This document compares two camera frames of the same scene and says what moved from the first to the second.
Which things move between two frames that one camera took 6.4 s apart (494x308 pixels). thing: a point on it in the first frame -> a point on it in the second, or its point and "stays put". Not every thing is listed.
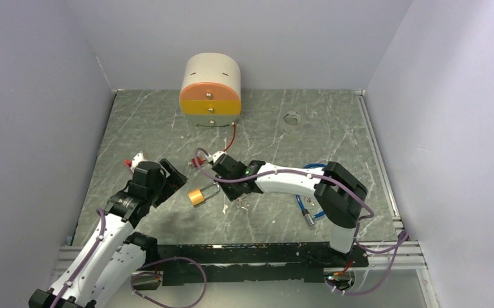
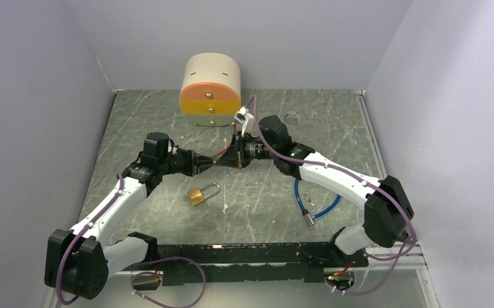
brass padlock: (197, 196) stays put
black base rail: (215, 262) stays put
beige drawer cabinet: (211, 94) stays put
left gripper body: (172, 182) -> (193, 162)
